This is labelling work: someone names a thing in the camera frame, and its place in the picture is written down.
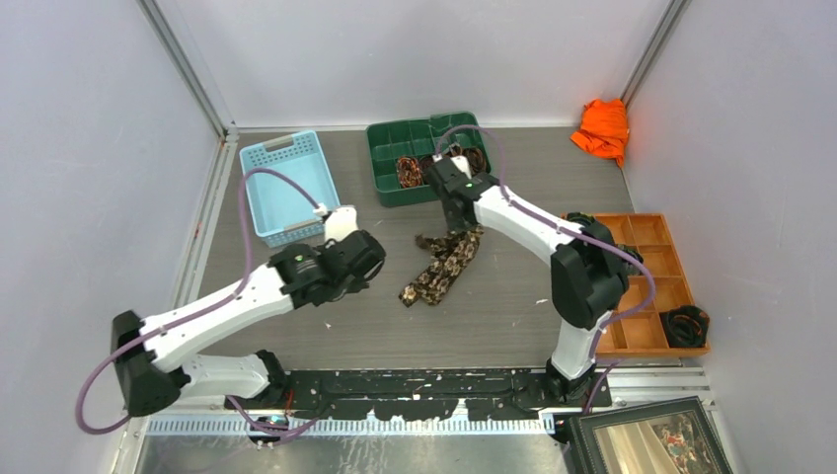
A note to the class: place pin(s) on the framed picture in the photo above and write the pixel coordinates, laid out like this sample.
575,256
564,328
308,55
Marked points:
673,436

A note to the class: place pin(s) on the light blue plastic basket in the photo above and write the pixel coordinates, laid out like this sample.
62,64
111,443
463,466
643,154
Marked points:
281,215

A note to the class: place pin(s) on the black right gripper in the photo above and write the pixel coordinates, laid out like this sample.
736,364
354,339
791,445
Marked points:
455,226

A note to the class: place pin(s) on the multicolour rolled tie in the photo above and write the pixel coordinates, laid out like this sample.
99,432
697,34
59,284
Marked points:
409,174

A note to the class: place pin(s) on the black rolled tie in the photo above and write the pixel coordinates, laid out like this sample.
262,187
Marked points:
685,326

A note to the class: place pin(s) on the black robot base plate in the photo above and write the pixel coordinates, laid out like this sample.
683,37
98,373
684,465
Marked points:
485,394

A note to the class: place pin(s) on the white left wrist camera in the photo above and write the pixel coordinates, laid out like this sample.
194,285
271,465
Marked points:
338,222

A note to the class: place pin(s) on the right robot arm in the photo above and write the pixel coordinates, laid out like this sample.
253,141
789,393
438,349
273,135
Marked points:
587,270

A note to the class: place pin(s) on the brown floral tie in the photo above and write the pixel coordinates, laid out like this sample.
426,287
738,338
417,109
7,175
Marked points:
450,255

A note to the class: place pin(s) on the dark red rolled tie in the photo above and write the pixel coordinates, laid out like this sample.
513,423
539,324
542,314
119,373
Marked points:
424,163

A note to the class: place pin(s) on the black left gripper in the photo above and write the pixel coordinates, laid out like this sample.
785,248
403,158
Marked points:
358,284

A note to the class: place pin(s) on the orange cloth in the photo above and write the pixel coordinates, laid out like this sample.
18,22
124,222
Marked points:
604,130

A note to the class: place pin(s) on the orange wooden divided tray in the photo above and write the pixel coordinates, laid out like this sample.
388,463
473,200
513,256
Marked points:
646,236

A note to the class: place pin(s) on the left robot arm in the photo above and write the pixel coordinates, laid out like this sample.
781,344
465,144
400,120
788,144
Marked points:
160,359

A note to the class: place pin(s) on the brown rolled tie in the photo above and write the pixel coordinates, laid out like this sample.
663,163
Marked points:
477,161

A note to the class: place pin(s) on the orange grey rolled tie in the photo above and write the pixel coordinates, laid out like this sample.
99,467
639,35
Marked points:
454,150

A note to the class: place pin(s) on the green divided plastic bin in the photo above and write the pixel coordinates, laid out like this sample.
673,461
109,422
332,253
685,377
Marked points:
417,137

